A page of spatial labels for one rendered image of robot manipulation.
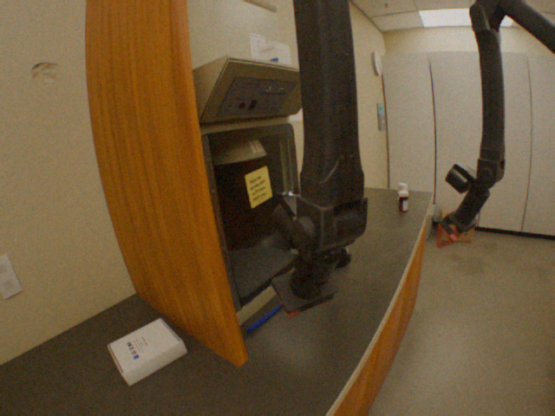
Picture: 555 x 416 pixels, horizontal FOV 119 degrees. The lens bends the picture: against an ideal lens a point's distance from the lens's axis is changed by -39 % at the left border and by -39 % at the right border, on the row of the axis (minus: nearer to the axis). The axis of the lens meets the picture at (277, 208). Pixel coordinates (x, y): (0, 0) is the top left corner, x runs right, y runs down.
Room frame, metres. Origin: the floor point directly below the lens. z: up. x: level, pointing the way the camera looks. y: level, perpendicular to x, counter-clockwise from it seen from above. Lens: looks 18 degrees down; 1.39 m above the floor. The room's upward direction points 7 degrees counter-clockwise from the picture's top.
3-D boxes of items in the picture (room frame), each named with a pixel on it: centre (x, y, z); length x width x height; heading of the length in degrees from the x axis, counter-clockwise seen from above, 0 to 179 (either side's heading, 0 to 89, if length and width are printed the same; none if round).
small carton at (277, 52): (0.60, -0.03, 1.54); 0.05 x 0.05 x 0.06; 52
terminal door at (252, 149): (0.60, 0.03, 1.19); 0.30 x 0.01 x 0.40; 141
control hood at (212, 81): (0.57, -0.01, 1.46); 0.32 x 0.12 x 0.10; 141
